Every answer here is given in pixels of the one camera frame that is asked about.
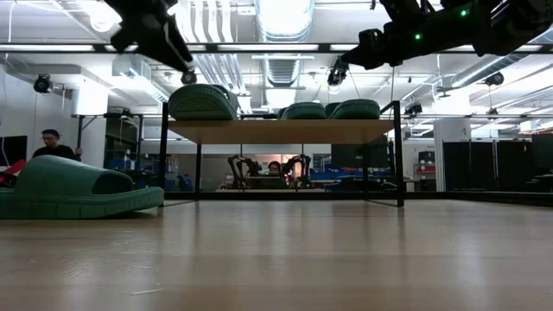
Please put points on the black background robot arm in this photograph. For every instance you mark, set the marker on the black background robot arm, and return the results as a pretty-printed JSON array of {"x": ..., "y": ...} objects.
[
  {"x": 242, "y": 166},
  {"x": 300, "y": 166}
]

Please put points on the black overhead frame beam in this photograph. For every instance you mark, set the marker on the black overhead frame beam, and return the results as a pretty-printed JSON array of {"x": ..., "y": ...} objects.
[{"x": 324, "y": 47}]

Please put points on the green rubber slide sandal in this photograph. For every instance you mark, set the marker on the green rubber slide sandal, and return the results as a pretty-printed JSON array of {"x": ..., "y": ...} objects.
[
  {"x": 201, "y": 103},
  {"x": 304, "y": 111},
  {"x": 356, "y": 110},
  {"x": 65, "y": 185}
]

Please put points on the black hanging camera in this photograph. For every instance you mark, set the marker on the black hanging camera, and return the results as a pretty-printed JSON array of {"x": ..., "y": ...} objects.
[{"x": 334, "y": 78}]

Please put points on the person standing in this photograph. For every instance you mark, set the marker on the person standing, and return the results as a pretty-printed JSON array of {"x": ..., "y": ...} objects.
[{"x": 54, "y": 151}]

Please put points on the silver ribbed ventilation duct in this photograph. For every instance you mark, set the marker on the silver ribbed ventilation duct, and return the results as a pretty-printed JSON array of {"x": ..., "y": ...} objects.
[{"x": 281, "y": 71}]

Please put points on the large black screen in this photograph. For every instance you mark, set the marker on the large black screen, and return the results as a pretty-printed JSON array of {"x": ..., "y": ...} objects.
[{"x": 358, "y": 155}]

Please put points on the blue chair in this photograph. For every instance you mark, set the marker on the blue chair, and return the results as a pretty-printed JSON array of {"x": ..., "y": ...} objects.
[{"x": 186, "y": 183}]

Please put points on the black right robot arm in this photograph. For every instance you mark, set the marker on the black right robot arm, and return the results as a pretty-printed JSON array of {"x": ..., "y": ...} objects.
[{"x": 510, "y": 26}]

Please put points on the blue storage bin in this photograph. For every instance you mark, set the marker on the blue storage bin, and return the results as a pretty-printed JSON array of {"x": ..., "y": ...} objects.
[
  {"x": 116, "y": 165},
  {"x": 322, "y": 175}
]

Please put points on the black metal rig frame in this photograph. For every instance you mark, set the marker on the black metal rig frame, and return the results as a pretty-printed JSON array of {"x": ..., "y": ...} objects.
[{"x": 281, "y": 195}]

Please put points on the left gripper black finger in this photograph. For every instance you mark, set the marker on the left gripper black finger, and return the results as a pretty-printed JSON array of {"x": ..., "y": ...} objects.
[
  {"x": 181, "y": 43},
  {"x": 168, "y": 49}
]

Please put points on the black wall monitor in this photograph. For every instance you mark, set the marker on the black wall monitor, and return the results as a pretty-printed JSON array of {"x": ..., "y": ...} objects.
[{"x": 13, "y": 149}]

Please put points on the person seated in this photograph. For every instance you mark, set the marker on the person seated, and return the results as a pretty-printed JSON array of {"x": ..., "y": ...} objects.
[{"x": 274, "y": 167}]

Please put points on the black partition screens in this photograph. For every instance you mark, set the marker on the black partition screens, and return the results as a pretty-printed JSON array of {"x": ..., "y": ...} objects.
[{"x": 475, "y": 164}]

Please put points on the wooden shelf with black legs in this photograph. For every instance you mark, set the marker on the wooden shelf with black legs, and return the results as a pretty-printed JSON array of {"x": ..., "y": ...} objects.
[{"x": 281, "y": 131}]

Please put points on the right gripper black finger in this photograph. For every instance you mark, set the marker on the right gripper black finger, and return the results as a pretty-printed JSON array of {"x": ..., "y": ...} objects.
[
  {"x": 359, "y": 56},
  {"x": 369, "y": 65}
]

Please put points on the red object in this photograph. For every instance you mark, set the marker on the red object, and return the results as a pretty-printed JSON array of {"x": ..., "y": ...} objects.
[{"x": 10, "y": 170}]

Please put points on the red storage bin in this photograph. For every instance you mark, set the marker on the red storage bin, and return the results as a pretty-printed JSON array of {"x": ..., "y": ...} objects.
[{"x": 425, "y": 168}]

